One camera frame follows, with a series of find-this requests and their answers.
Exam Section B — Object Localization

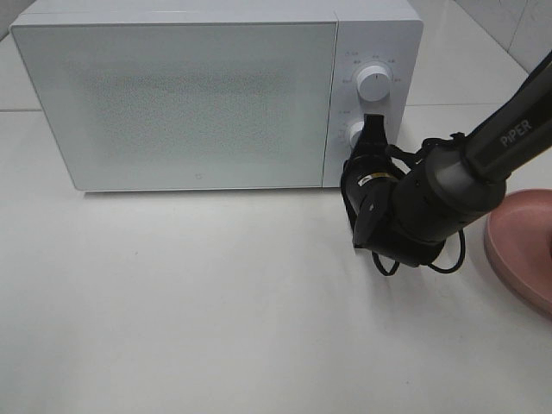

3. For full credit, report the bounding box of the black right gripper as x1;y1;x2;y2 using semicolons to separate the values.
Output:
341;114;410;252

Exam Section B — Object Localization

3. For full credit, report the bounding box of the pink round plate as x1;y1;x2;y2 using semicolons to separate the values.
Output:
484;189;551;318

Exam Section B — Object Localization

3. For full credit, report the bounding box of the white microwave door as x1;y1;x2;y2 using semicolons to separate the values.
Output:
13;23;336;191

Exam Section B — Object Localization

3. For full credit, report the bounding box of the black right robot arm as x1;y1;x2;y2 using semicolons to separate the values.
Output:
340;56;551;276

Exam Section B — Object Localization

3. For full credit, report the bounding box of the lower white timer knob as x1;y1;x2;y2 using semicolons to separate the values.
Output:
347;121;364;149

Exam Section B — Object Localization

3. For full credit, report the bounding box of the upper white power knob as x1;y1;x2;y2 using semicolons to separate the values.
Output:
354;63;392;102

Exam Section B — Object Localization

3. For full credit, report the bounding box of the white microwave oven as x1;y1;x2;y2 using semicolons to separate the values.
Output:
9;1;423;190

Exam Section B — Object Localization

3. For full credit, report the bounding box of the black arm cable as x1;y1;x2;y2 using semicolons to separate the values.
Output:
370;132;467;276

